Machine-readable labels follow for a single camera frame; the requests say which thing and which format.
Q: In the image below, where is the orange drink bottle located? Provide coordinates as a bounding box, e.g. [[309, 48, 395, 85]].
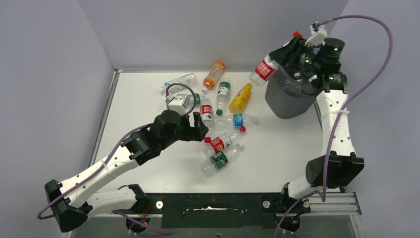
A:
[[201, 61, 225, 93]]

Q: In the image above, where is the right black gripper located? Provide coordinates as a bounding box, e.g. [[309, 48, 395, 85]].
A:
[[269, 36, 322, 74]]

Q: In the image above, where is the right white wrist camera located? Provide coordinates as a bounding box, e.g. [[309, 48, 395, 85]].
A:
[[305, 22, 328, 47]]

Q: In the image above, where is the red label bottle front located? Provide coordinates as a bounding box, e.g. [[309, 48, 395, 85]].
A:
[[249, 31, 303, 87]]

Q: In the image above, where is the grey mesh waste bin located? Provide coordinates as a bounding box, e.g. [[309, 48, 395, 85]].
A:
[[265, 67, 320, 119]]

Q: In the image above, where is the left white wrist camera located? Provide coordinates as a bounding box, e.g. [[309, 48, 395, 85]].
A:
[[166, 94, 193, 116]]

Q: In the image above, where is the yellow juice bottle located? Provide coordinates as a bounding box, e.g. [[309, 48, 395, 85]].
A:
[[228, 83, 253, 114]]

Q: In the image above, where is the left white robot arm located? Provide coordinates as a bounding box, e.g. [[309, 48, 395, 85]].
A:
[[44, 110, 209, 233]]

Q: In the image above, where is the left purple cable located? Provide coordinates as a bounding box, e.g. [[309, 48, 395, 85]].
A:
[[37, 82, 198, 220]]

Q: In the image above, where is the clear bottle green label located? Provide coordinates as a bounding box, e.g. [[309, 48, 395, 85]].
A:
[[216, 77, 231, 116]]

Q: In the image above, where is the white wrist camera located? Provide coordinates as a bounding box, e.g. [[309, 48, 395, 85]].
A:
[[305, 22, 328, 47], [166, 94, 193, 116]]

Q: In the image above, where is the dark green label bottle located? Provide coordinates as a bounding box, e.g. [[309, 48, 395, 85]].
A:
[[200, 143, 245, 178]]

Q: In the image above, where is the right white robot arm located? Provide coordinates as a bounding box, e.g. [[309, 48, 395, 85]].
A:
[[265, 36, 365, 212]]

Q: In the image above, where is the red label water bottle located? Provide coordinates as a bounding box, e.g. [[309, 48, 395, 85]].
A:
[[200, 103, 214, 127]]

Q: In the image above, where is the clear bottle blue white label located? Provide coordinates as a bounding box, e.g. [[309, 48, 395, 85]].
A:
[[159, 73, 197, 95]]

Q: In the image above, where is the green label tea bottle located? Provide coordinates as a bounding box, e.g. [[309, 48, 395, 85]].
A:
[[187, 93, 208, 108]]

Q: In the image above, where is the red label bottle red cap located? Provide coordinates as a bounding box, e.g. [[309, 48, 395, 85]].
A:
[[204, 126, 247, 156]]

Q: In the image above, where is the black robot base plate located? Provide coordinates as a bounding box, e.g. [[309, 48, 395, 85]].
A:
[[121, 184, 311, 231]]

